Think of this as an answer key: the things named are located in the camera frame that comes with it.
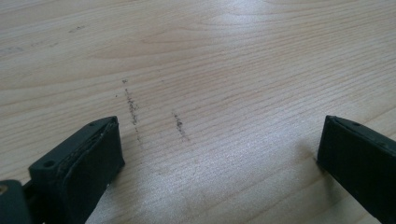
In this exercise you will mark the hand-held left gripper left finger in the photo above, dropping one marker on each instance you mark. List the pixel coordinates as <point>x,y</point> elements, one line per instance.
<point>82,165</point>

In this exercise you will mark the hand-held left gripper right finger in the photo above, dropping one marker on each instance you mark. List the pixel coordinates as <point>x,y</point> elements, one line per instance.
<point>358,161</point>

